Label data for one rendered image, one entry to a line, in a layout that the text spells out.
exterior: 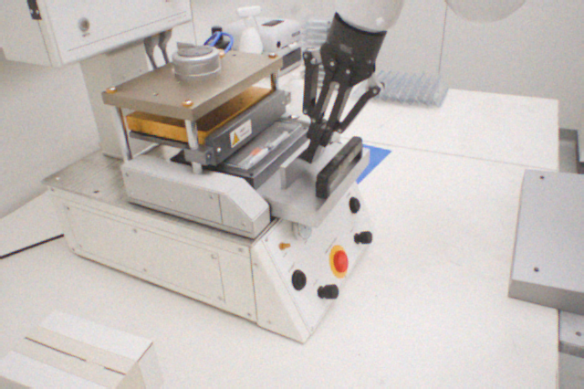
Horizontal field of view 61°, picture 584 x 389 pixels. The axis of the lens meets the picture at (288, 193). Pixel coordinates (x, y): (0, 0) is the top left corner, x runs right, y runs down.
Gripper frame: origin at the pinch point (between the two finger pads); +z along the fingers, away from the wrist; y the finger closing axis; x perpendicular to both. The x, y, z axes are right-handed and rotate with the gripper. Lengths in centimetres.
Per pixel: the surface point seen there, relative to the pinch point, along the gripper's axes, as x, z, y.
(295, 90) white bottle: 60, 29, -29
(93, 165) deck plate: -9.9, 23.5, -37.8
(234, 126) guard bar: -5.6, 1.3, -12.0
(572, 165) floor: 219, 80, 80
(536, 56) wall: 244, 43, 33
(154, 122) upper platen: -10.7, 4.9, -23.7
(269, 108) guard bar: 5.3, 2.3, -11.9
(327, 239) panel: -0.3, 17.0, 8.1
